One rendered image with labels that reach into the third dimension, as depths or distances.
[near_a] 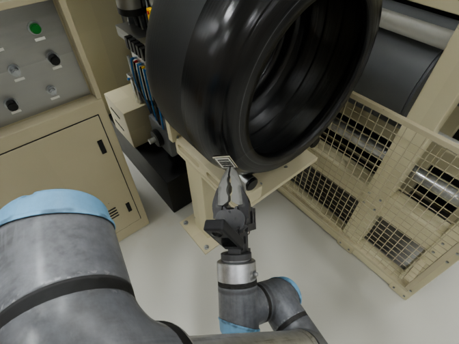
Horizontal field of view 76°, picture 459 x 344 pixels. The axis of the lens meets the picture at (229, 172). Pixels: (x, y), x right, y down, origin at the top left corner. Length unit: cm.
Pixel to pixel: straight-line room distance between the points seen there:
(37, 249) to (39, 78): 96
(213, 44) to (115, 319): 43
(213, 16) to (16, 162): 96
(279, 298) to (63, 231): 56
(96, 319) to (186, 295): 140
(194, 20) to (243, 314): 59
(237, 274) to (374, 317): 118
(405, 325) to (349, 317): 26
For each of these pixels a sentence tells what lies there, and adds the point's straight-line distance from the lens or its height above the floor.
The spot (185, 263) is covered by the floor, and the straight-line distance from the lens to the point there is 172.
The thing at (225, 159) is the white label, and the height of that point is 108.
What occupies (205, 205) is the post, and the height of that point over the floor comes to 33.
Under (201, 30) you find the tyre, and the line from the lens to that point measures 56.
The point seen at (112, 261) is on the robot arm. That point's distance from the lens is 31.
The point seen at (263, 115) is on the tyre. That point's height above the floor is 92.
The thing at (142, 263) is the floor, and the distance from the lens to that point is 177.
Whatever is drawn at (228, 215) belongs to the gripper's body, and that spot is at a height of 99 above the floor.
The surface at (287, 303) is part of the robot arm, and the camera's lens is 77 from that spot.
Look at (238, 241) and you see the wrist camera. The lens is 66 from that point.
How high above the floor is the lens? 156
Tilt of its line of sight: 48 degrees down
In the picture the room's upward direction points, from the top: straight up
